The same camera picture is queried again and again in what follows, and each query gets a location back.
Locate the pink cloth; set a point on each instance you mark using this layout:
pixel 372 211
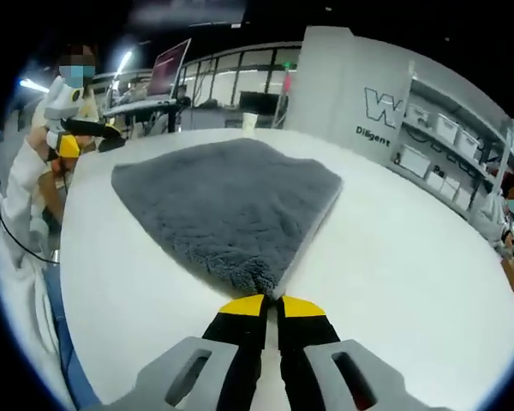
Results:
pixel 288 83

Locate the rows of white storage boxes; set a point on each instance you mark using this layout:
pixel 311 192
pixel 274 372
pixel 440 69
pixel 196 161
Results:
pixel 450 128

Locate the grey towel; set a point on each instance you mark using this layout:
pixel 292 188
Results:
pixel 227 205

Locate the black screen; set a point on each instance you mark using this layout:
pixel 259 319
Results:
pixel 259 103

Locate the white computer desk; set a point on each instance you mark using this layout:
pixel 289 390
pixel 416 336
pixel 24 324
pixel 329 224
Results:
pixel 137 107

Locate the white paper cup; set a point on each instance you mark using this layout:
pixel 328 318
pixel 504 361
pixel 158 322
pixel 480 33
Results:
pixel 249 122

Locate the person's white clothing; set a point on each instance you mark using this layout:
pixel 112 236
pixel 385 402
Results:
pixel 25 282

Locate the grey metal shelving unit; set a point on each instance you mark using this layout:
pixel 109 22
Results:
pixel 488 128

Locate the large computer monitor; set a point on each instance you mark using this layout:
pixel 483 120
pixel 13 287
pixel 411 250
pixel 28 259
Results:
pixel 167 70

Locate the person's left hand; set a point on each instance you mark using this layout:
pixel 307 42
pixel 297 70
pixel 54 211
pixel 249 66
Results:
pixel 40 139

